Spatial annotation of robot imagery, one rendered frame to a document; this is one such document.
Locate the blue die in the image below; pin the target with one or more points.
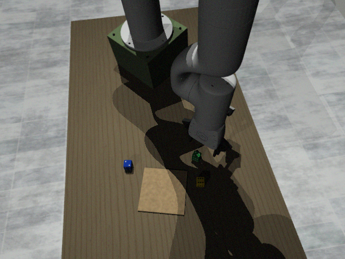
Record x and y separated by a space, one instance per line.
127 164

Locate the tan square mat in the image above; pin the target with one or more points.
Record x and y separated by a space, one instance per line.
163 191

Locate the green die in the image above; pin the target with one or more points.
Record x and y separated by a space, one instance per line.
196 156

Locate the yellow die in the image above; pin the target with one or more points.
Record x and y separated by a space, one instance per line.
200 181

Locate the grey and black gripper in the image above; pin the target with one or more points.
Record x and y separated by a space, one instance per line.
212 139

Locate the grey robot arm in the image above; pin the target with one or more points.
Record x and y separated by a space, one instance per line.
224 28

